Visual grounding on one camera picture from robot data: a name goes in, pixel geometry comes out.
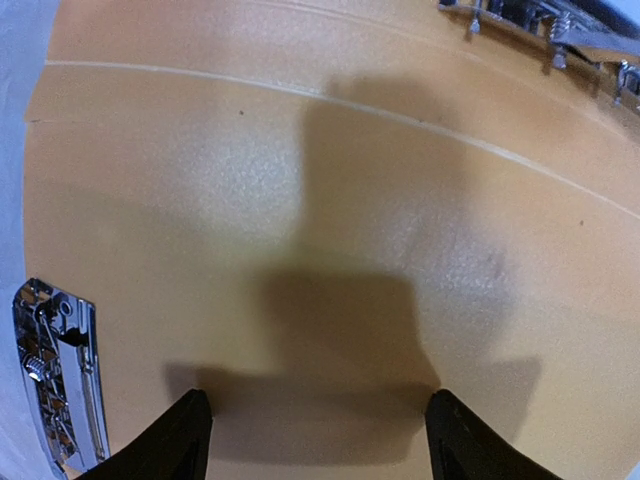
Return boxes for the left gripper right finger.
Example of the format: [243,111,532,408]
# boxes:
[425,389,557,480]

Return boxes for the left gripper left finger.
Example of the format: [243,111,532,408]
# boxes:
[81,389,213,480]

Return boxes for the orange file folder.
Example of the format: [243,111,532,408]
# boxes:
[24,1,639,479]

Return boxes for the chrome folder spring clip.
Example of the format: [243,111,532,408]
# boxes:
[438,1,639,111]

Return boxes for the chrome side folder clip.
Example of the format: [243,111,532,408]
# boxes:
[12,278,111,479]

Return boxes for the stack of printed papers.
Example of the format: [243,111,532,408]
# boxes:
[1,1,59,479]

